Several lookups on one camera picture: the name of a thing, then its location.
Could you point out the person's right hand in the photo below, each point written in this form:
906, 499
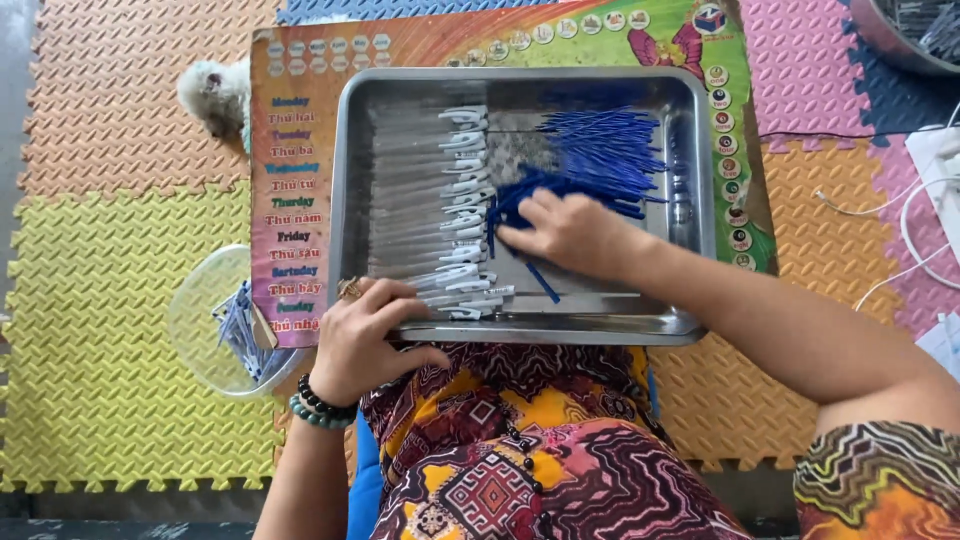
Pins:
581, 236

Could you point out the person's left hand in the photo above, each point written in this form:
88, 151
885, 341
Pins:
356, 345

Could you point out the person's right fingers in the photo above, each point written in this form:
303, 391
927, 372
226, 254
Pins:
532, 232

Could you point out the pile of blue pen refills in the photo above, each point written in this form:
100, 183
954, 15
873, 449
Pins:
600, 150

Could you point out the rectangular metal tray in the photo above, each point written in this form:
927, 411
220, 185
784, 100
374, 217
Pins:
600, 315

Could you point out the single blue refill stick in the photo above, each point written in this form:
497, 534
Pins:
543, 283

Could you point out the row of clear pen barrels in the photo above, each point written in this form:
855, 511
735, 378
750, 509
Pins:
457, 202

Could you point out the person's patterned dress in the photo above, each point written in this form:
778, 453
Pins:
525, 480

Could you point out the colourful printed children's table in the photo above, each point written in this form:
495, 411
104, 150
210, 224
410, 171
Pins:
300, 82

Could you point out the orange foam mat tile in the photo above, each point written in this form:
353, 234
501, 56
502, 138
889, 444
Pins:
750, 420
135, 90

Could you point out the light blue foam mat tile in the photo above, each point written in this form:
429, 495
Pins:
352, 7

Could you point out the blue seat cushion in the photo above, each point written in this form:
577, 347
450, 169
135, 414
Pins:
366, 487

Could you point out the heap of finished pens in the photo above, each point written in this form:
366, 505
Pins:
241, 334

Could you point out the pink foam mat tile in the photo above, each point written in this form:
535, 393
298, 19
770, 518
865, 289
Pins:
919, 300
795, 67

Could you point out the white fluffy dog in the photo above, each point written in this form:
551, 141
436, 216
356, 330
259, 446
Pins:
217, 94

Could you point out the clear plastic bowl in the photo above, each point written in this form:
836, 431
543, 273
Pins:
195, 330

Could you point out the dark blue foam mat tile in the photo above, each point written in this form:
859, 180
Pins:
900, 101

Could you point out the round metal bowl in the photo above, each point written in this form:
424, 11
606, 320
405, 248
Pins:
874, 34

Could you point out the heap of grey pen parts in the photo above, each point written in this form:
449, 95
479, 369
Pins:
926, 22

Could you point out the yellow foam mat tile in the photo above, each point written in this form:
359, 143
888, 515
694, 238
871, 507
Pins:
97, 360

